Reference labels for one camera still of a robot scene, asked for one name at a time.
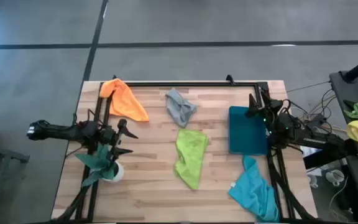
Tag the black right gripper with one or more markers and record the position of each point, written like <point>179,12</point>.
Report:
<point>275,123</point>

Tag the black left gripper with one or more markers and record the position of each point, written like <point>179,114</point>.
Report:
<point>110,138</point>

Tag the teal plastic basket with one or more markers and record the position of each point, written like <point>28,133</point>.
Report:
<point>247,130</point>

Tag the grey microfiber towel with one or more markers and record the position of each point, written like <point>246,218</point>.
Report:
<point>179,109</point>

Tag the lime green microfiber towel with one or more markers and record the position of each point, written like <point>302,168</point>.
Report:
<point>191,155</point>

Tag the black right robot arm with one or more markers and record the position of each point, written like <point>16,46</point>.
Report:
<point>319,141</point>

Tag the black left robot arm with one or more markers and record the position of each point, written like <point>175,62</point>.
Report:
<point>57,131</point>

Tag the orange microfiber towel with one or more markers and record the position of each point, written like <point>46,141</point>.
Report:
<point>123,99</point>

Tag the turquoise microfiber towel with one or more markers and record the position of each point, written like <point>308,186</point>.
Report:
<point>253,189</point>

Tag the white plant pot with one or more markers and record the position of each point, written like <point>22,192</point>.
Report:
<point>119,172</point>

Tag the green artificial plant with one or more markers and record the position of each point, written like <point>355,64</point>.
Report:
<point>96,161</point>

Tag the black power strip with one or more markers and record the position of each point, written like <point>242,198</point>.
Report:
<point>317,119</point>

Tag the clear plastic bag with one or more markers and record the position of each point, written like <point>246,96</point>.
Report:
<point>308,151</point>

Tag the black desk crossbar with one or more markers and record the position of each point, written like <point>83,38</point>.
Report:
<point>322,160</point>

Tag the dark grey side table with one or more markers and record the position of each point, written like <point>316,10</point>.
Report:
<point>342,90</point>

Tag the white mug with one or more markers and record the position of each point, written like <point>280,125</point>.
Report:
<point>312,180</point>
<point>334,177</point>

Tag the grey metal stand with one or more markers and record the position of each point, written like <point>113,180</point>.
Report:
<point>8,155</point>

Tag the black aluminium table frame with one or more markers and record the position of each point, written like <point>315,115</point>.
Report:
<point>216,84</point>

